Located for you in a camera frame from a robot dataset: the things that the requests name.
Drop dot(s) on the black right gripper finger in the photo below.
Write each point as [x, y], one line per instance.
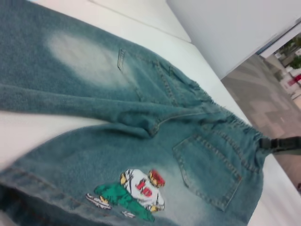
[279, 144]

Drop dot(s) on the green potted plant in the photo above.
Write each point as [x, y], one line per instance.
[294, 60]

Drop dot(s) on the blue denim shorts with print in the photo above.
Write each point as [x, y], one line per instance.
[94, 117]

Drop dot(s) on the red box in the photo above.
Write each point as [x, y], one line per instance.
[296, 78]

